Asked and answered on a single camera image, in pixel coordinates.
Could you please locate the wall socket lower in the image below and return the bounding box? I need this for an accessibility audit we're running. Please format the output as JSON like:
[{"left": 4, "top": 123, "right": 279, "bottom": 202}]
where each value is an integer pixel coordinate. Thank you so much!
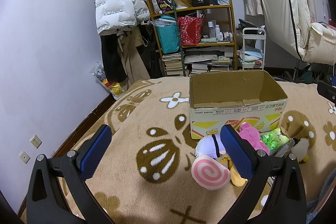
[{"left": 19, "top": 151, "right": 30, "bottom": 164}]

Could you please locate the stack of books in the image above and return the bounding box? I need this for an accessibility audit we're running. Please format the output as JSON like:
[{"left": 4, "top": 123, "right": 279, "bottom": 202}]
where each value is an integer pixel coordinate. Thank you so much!
[{"left": 162, "top": 46, "right": 234, "bottom": 76}]

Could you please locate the small penguin plush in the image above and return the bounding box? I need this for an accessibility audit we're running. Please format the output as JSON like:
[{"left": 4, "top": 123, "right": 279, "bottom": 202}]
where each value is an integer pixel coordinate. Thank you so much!
[{"left": 291, "top": 138, "right": 309, "bottom": 163}]

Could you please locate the snack plastic bag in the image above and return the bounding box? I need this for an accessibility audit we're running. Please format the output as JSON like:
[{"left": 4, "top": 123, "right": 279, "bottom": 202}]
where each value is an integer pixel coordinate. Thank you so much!
[{"left": 90, "top": 62, "right": 125, "bottom": 100}]

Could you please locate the cardboard box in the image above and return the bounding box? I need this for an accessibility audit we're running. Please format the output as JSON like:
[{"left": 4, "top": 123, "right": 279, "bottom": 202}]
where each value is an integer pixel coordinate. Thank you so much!
[{"left": 189, "top": 70, "right": 288, "bottom": 140}]

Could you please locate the pink swirl roll plush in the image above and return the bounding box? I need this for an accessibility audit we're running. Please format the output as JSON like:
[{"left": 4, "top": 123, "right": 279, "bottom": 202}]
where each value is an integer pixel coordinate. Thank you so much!
[{"left": 191, "top": 155, "right": 231, "bottom": 191}]

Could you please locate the red bag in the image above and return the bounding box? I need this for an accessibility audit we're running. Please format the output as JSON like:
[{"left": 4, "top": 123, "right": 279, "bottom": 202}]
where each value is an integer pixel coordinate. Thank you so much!
[{"left": 178, "top": 16, "right": 204, "bottom": 46}]

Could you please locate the beige trench coat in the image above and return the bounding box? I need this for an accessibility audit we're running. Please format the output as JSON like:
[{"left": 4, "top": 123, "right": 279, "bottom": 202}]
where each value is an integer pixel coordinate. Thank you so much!
[{"left": 118, "top": 27, "right": 150, "bottom": 90}]

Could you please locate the green tissue pack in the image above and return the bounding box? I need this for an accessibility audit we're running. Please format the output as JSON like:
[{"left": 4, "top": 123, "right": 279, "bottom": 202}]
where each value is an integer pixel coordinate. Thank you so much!
[{"left": 260, "top": 127, "right": 290, "bottom": 155}]

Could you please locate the pink bear plush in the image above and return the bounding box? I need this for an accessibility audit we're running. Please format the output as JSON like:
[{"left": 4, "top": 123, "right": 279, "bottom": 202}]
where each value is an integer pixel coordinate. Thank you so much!
[{"left": 238, "top": 122, "right": 270, "bottom": 155}]

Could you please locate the wooden shelf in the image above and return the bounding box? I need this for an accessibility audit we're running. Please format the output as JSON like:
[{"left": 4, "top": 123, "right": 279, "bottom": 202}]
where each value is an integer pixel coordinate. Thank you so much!
[{"left": 147, "top": 0, "right": 238, "bottom": 76}]

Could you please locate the teal bag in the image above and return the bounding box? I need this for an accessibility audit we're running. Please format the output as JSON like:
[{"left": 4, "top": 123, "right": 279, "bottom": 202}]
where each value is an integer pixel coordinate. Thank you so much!
[{"left": 152, "top": 15, "right": 179, "bottom": 54}]

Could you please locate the wall socket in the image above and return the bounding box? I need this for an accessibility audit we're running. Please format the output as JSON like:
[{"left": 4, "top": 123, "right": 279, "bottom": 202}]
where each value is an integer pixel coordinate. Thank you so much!
[
  {"left": 30, "top": 135, "right": 42, "bottom": 149},
  {"left": 19, "top": 151, "right": 30, "bottom": 164}
]

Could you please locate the white trolley cart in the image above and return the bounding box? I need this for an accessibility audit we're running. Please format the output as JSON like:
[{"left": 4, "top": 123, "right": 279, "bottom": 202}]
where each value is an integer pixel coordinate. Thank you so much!
[{"left": 239, "top": 26, "right": 266, "bottom": 70}]

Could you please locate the white haired doll plush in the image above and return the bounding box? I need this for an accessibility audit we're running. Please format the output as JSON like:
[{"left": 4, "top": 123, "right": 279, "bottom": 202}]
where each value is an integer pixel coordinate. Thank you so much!
[{"left": 195, "top": 134, "right": 226, "bottom": 159}]

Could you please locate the yellow dog plush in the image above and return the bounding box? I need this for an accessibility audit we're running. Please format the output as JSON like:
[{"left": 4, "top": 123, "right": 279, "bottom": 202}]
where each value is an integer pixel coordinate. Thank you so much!
[{"left": 220, "top": 157, "right": 248, "bottom": 187}]

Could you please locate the white duvet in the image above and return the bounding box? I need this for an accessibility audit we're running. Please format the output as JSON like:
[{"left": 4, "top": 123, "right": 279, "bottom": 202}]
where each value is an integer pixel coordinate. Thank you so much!
[{"left": 261, "top": 0, "right": 335, "bottom": 65}]

